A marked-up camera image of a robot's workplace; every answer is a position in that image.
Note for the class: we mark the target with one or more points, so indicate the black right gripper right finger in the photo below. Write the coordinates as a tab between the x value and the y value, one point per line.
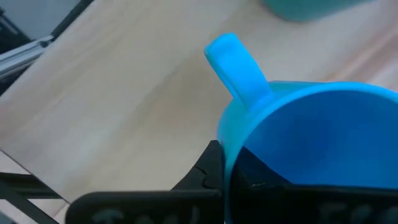
248	174

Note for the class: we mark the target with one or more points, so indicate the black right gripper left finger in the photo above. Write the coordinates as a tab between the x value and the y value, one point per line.
211	174

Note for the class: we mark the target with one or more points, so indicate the blue plastic cup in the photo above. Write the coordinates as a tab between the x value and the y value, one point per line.
326	140

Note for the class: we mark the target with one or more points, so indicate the teal enamel mug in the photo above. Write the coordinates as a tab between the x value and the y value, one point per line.
311	9

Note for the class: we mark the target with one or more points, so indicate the wooden shelf with black leg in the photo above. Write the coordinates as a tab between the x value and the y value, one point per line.
124	109

